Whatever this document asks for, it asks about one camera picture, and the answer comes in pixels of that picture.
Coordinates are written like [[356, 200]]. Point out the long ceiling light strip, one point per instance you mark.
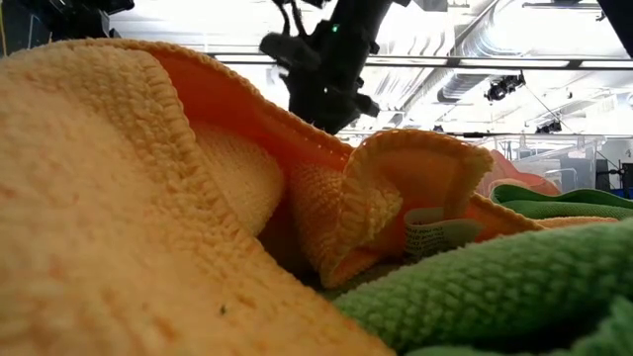
[[494, 62]]

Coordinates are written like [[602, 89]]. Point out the orange microfiber towel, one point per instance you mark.
[[519, 180], [123, 198], [578, 222]]

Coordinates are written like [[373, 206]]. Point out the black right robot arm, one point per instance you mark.
[[366, 20]]

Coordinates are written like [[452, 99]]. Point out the green microfiber towel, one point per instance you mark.
[[494, 282], [554, 203]]

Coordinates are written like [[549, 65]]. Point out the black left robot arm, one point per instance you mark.
[[74, 17]]

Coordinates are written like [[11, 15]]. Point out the black ceiling spotlight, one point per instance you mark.
[[549, 127], [502, 88]]

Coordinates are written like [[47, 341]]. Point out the clear plastic storage bin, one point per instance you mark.
[[573, 158]]

